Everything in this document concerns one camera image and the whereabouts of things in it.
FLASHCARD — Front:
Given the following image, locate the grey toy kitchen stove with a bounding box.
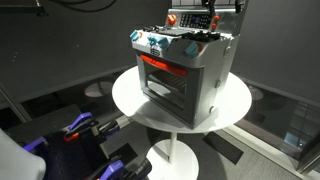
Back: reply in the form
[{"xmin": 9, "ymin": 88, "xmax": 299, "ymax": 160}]
[{"xmin": 129, "ymin": 0, "xmax": 249, "ymax": 130}]

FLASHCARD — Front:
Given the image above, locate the orange oven door handle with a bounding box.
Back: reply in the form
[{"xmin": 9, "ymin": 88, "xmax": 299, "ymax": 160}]
[{"xmin": 139, "ymin": 54, "xmax": 188, "ymax": 78}]

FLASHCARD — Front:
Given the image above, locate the black hanging cable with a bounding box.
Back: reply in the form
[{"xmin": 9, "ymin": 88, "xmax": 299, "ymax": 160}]
[{"xmin": 49, "ymin": 0, "xmax": 118, "ymax": 14}]

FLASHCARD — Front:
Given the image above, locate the black clamp with silver bar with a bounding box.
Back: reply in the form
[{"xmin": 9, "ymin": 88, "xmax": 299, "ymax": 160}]
[{"xmin": 96, "ymin": 116, "xmax": 131, "ymax": 138}]

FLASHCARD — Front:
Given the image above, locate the blue stove knob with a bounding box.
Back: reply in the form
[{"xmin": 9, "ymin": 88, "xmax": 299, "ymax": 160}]
[
  {"xmin": 147, "ymin": 35, "xmax": 158, "ymax": 48},
  {"xmin": 129, "ymin": 29, "xmax": 141, "ymax": 42},
  {"xmin": 157, "ymin": 37, "xmax": 171, "ymax": 51},
  {"xmin": 184, "ymin": 40, "xmax": 200, "ymax": 58}
]

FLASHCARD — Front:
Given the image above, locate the purple clamp with orange trigger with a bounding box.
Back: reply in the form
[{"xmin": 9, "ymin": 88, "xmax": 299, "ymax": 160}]
[{"xmin": 63, "ymin": 111, "xmax": 98, "ymax": 143}]

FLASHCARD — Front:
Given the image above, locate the grey round floor disc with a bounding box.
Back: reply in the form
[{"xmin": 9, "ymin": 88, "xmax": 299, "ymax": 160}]
[{"xmin": 84, "ymin": 80, "xmax": 114, "ymax": 99}]

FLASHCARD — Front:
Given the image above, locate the purple and black clamp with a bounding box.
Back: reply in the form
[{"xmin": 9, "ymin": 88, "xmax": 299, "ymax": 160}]
[{"xmin": 84, "ymin": 158, "xmax": 153, "ymax": 180}]

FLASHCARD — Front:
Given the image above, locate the white round pedestal table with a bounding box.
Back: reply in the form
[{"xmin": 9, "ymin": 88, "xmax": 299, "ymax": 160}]
[{"xmin": 111, "ymin": 64, "xmax": 253, "ymax": 180}]

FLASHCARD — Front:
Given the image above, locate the purple clamp handle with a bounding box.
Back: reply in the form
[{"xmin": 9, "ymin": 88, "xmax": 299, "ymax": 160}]
[{"xmin": 22, "ymin": 135, "xmax": 49, "ymax": 153}]

